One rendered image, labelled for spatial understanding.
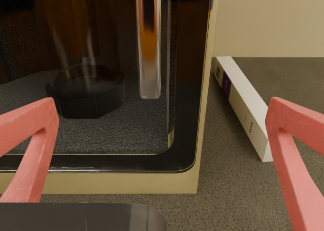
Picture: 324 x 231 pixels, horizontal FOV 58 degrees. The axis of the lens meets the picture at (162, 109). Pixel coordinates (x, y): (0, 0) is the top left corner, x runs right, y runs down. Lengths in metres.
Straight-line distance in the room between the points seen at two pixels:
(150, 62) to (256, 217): 0.24
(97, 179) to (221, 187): 0.15
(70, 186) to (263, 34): 0.56
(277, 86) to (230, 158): 0.24
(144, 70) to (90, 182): 0.20
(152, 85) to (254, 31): 0.56
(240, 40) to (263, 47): 0.06
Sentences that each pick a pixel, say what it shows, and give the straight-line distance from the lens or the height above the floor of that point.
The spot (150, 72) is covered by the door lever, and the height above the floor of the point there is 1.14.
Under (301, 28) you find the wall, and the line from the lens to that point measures 0.78.
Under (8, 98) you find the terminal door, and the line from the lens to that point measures 0.30.
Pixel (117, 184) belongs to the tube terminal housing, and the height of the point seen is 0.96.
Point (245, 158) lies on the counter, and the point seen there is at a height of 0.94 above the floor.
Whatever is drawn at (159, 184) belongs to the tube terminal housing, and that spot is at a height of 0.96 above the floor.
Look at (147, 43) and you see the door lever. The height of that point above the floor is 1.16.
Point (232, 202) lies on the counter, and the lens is 0.38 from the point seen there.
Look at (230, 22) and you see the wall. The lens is 0.72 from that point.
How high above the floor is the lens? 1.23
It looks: 35 degrees down
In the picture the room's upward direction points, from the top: straight up
